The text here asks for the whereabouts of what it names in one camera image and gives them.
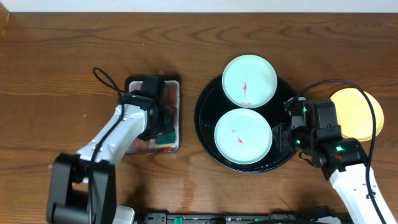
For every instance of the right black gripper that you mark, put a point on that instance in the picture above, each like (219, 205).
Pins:
(283, 139)

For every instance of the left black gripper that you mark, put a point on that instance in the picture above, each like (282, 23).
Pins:
(168, 117)

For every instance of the light blue top plate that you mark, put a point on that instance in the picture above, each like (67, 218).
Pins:
(249, 81)

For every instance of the yellow plate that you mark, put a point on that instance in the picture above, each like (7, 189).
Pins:
(353, 114)

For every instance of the green yellow sponge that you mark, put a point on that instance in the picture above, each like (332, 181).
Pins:
(166, 139)

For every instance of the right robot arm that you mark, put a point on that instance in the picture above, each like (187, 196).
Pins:
(343, 162)

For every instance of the light blue plate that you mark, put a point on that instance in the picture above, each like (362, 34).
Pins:
(243, 136)
(249, 81)

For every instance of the black rectangular sponge tray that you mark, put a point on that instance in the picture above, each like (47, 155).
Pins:
(174, 90)

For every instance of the black round tray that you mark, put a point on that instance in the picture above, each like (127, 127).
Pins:
(213, 104)

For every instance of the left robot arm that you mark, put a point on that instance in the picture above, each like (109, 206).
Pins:
(83, 185)

